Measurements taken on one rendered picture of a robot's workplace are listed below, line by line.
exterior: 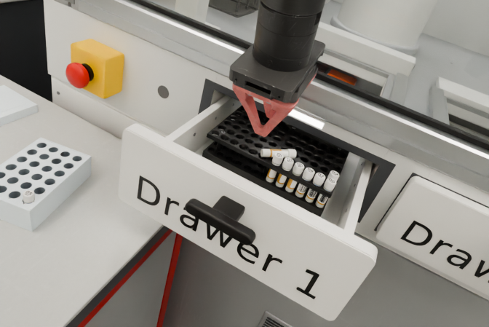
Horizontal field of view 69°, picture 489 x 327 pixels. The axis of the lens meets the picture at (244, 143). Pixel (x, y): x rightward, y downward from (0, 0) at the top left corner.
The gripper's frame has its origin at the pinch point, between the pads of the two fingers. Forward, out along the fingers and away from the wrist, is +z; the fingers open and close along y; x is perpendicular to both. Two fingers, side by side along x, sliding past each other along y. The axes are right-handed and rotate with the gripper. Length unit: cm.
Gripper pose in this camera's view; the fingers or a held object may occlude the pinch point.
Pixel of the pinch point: (267, 121)
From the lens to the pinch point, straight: 42.6
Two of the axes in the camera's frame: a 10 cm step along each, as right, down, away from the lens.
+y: 4.6, -6.1, 6.4
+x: -8.8, -4.0, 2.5
